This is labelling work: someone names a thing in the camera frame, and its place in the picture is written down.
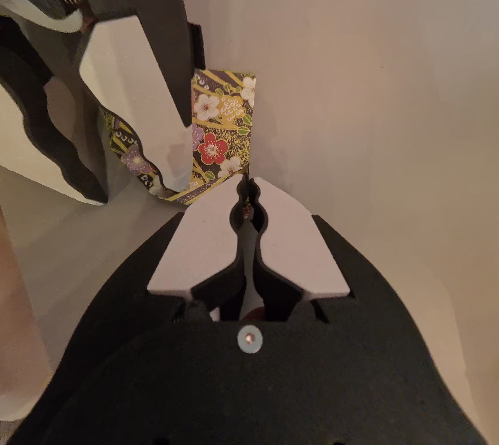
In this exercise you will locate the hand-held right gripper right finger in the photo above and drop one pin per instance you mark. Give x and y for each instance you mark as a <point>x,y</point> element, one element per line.
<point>296,254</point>

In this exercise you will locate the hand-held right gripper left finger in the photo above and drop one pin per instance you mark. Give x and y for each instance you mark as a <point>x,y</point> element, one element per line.
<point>202,246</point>

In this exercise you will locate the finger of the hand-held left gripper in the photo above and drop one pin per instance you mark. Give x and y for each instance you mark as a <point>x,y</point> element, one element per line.
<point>128,74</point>
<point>23,141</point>

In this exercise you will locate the floral patterned origami paper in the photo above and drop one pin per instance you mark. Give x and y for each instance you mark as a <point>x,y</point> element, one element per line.
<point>218,133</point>

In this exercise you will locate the person's beige trousers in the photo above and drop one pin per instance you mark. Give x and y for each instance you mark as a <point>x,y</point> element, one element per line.
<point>15,316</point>

